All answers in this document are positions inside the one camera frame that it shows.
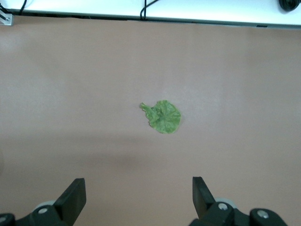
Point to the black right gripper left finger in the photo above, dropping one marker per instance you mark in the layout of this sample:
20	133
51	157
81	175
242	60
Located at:
68	207

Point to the green lettuce leaf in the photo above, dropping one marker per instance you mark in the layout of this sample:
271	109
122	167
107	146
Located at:
164	117

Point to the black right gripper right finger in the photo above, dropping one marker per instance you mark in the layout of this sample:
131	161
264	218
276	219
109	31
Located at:
207	209

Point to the small metal table bracket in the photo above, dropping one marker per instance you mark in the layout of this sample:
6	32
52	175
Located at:
5	19

